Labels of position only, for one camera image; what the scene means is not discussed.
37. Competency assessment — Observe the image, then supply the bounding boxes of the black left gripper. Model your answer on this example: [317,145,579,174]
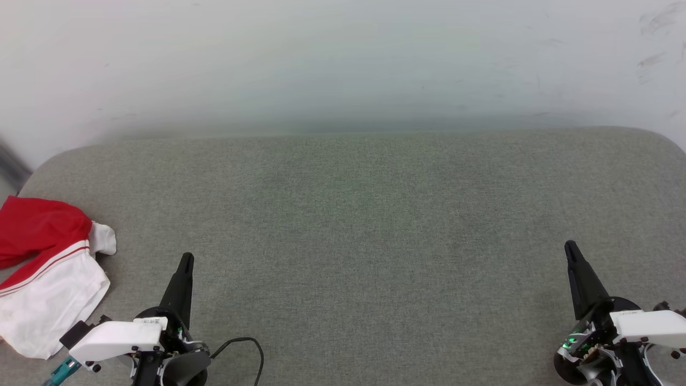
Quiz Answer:
[133,253,211,386]

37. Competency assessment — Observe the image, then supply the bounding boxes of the teal cable plug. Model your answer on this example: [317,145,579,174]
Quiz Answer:
[42,357,82,386]

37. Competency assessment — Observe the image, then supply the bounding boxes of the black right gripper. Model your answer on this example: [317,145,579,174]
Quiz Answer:
[555,240,643,385]

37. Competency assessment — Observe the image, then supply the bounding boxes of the red white sports jersey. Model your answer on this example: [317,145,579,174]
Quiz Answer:
[0,196,117,360]

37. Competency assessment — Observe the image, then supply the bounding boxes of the grey fabric sofa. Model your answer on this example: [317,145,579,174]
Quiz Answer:
[0,126,686,386]

